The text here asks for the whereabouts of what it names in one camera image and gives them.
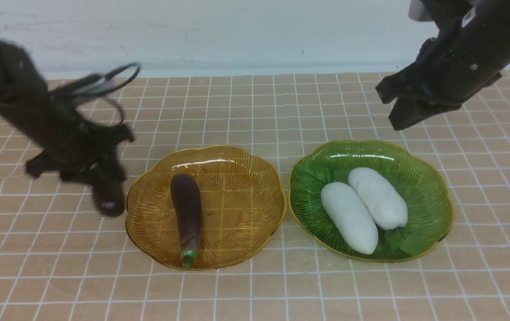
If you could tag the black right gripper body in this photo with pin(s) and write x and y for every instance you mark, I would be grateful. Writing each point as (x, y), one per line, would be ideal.
(444, 72)

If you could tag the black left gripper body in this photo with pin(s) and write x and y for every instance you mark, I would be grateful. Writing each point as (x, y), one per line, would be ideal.
(80, 151)

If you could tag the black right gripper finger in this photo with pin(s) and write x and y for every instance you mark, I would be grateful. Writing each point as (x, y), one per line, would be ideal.
(408, 112)

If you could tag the purple eggplant without green stem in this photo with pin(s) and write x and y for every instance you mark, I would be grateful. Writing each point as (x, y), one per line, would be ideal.
(107, 194)

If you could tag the purple eggplant with green stem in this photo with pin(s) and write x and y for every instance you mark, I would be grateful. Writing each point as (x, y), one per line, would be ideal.
(185, 195)

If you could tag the white radish with leaves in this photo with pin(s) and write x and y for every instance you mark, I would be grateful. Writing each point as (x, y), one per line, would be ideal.
(343, 206)

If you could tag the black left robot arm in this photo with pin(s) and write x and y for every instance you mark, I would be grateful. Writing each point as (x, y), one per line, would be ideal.
(24, 92)

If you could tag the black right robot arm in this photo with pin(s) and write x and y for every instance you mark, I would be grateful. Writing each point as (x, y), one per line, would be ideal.
(483, 26)

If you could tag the green plastic plate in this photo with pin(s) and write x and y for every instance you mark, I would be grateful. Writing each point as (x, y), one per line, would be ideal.
(430, 209)

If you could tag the beige checkered tablecloth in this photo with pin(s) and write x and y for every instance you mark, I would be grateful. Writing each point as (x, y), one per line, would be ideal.
(62, 261)

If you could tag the amber plastic plate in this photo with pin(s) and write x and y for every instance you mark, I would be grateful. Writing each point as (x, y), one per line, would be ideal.
(242, 201)

